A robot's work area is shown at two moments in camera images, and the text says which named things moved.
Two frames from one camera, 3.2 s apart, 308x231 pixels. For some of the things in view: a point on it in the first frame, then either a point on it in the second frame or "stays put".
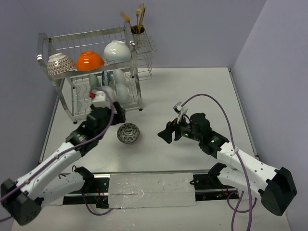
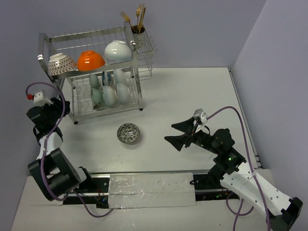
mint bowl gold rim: [94, 81] → [97, 99]
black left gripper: [119, 111] → [58, 105]
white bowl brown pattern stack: [117, 51] stays put
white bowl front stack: [123, 95] stays put
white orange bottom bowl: [89, 60] stays put
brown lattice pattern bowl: [59, 63] stays put
